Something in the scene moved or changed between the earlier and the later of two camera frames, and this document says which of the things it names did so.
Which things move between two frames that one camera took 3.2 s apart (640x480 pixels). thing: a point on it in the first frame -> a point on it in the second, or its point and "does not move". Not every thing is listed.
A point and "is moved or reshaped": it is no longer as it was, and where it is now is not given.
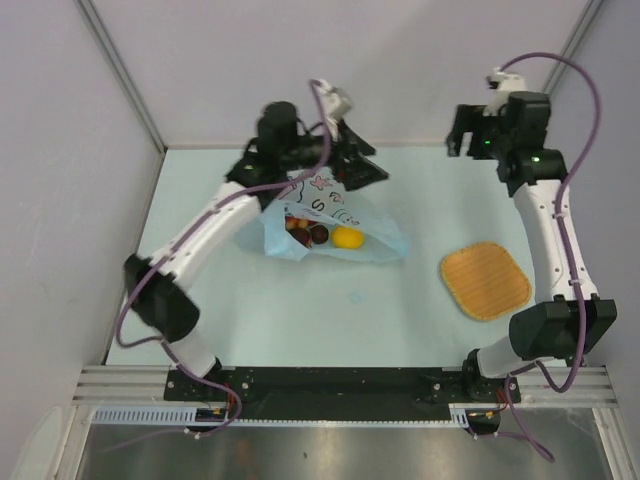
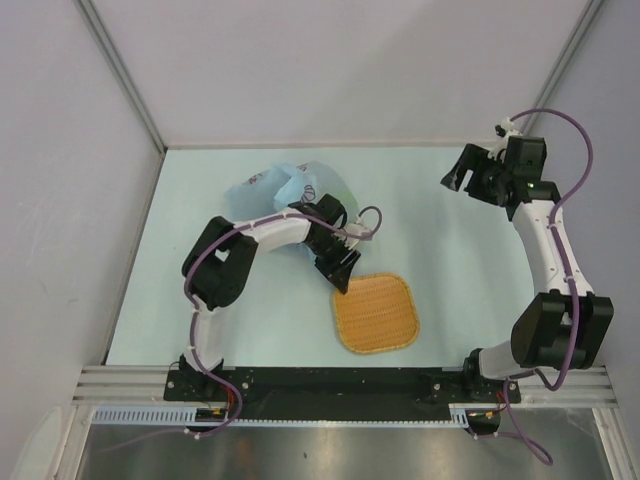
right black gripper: x=469 y=118 -> x=478 y=160
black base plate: x=322 y=392 does not move
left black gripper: x=356 y=171 -> x=338 y=274
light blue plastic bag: x=321 y=197 is moved or reshaped
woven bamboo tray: x=485 y=280 -> x=377 y=313
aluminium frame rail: x=146 y=383 does not move
